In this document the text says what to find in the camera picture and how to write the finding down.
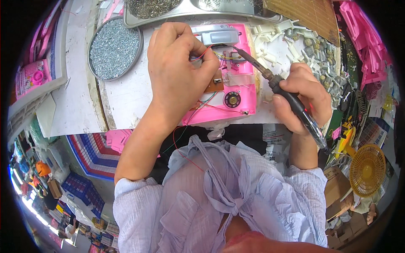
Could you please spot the person's right hand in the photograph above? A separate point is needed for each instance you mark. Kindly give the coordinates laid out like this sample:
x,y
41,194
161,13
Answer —
x,y
311,101

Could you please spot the person's left hand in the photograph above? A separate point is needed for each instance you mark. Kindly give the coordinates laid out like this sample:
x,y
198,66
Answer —
x,y
175,69

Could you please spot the pile of small grey motors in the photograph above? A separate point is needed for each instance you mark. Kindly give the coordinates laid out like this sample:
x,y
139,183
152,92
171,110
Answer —
x,y
329,69

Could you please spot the brown circuit board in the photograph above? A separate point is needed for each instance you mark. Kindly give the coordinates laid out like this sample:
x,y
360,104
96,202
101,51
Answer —
x,y
212,84

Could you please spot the white printed bag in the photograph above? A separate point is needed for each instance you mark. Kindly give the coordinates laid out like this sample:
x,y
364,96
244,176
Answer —
x,y
275,142

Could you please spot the grey plastic motor unit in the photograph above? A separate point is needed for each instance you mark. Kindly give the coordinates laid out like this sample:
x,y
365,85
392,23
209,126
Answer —
x,y
220,34

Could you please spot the metal tray of small springs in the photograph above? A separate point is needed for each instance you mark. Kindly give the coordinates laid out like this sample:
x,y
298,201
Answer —
x,y
164,9

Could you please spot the small round speaker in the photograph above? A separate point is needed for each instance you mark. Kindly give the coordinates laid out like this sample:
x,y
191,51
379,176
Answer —
x,y
232,100

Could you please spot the round tray of silver screws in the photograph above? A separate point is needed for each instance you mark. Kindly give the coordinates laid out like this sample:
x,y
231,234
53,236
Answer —
x,y
114,49

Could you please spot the clear plastic piece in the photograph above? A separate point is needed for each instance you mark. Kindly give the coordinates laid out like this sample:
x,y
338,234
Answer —
x,y
240,79

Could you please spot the stack of printed packets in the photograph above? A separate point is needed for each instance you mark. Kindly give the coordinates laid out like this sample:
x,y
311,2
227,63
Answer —
x,y
375,132

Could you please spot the pile of white plastic parts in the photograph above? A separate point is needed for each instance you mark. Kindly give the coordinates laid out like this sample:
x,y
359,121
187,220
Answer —
x,y
272,41

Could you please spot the pink plastic toy housing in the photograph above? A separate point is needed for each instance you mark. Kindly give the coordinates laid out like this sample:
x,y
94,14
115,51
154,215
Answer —
x,y
239,113

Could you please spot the clear plastic bag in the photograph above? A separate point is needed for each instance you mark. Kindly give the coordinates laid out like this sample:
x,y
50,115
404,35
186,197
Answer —
x,y
216,131

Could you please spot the heap of pink plastic shells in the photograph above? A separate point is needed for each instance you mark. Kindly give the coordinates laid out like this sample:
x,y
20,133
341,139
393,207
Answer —
x,y
364,41

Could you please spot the brown gridded board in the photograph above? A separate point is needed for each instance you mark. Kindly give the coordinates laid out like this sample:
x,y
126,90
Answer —
x,y
303,15

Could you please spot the yellow fan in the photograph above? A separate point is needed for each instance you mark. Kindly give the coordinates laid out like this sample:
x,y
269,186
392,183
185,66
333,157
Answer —
x,y
367,170

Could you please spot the pink plastic parts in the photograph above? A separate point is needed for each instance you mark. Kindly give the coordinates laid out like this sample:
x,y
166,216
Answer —
x,y
118,140

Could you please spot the pile of cardboard boxes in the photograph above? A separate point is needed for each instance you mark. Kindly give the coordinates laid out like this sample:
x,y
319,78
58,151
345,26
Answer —
x,y
337,189

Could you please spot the person's body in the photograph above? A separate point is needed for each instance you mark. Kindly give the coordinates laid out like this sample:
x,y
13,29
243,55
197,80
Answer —
x,y
221,202

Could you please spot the pink toy box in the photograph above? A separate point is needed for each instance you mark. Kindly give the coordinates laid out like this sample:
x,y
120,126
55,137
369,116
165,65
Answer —
x,y
33,79

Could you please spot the white plastic crate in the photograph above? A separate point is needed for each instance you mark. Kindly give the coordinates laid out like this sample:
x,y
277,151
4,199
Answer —
x,y
34,95

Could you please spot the blue plastic crate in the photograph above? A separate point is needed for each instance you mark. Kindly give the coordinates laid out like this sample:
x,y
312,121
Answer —
x,y
84,193

